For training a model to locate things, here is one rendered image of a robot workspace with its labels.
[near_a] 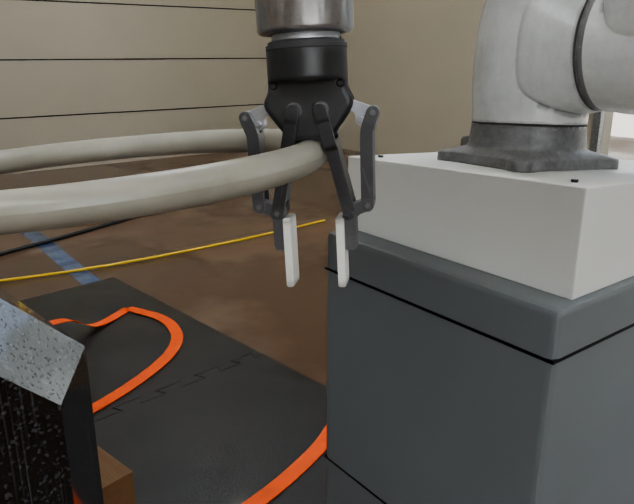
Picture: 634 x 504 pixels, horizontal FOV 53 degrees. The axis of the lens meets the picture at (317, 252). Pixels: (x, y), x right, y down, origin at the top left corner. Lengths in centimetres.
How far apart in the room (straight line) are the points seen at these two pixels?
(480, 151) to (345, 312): 31
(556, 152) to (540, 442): 36
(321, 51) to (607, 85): 37
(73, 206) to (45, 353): 61
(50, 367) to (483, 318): 63
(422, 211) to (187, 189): 46
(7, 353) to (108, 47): 580
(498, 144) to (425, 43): 560
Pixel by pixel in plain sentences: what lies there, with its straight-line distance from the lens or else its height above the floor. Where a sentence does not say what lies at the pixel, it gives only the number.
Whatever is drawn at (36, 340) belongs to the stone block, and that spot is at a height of 65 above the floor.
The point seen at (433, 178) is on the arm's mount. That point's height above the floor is 90.
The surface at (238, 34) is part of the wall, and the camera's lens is 730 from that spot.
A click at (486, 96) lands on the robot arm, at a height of 100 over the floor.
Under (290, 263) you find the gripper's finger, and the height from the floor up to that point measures 86.
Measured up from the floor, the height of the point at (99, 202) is 96.
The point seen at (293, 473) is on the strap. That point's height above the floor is 2.
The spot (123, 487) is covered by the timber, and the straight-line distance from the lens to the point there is 162.
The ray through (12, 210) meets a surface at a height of 96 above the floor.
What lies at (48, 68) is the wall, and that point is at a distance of 652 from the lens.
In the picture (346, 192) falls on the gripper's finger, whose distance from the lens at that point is 61.
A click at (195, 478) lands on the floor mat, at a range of 177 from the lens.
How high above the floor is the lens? 106
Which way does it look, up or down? 17 degrees down
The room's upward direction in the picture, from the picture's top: straight up
